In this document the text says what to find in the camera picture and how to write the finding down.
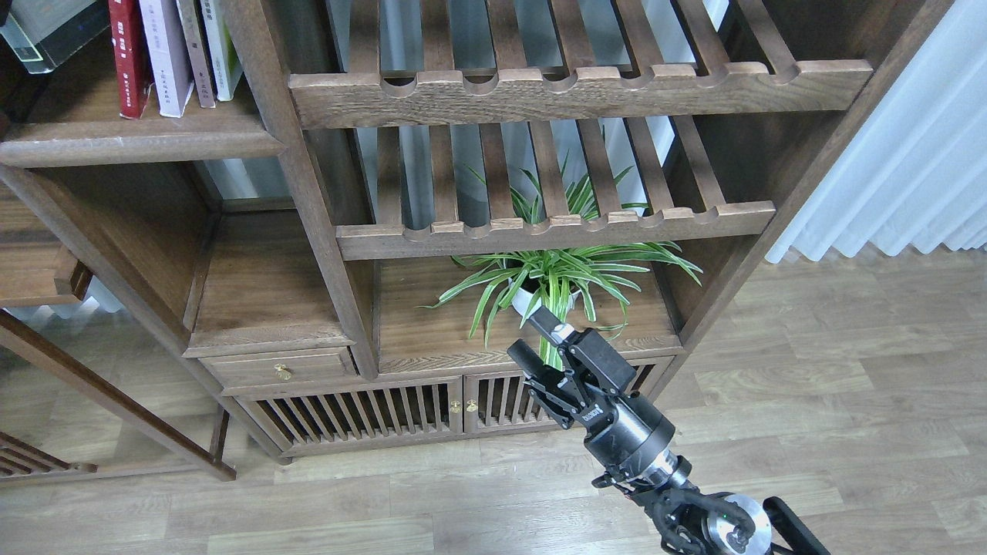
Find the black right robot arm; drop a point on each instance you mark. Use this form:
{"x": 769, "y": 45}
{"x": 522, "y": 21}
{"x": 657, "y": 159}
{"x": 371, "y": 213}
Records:
{"x": 723, "y": 523}

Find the white curtain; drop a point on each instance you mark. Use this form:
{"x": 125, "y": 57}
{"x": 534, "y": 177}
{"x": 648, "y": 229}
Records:
{"x": 914, "y": 176}

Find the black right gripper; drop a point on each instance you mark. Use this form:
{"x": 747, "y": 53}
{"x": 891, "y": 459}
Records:
{"x": 625, "y": 433}

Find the green spider plant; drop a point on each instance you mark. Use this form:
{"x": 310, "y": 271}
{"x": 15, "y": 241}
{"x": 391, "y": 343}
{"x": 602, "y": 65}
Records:
{"x": 562, "y": 269}

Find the white plant pot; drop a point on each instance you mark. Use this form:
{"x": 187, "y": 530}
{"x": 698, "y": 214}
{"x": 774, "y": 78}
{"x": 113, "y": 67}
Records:
{"x": 528, "y": 299}

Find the pale lilac paperback book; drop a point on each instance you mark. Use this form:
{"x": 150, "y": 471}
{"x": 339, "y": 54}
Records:
{"x": 168, "y": 55}

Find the red paperback book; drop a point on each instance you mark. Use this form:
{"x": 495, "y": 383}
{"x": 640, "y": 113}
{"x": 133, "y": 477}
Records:
{"x": 131, "y": 59}

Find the brown upright book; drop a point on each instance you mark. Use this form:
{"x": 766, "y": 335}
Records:
{"x": 200, "y": 61}

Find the white green upright book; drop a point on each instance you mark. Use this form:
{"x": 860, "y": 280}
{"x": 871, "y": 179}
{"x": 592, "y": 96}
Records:
{"x": 227, "y": 69}

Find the dark wooden bookshelf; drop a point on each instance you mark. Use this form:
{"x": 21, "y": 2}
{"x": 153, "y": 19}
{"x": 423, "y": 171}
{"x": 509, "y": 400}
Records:
{"x": 307, "y": 221}

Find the brass drawer knob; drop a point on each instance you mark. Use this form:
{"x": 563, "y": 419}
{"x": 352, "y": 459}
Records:
{"x": 283, "y": 372}

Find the yellow and black thick book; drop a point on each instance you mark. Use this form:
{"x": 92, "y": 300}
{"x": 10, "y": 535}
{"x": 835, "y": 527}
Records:
{"x": 43, "y": 34}

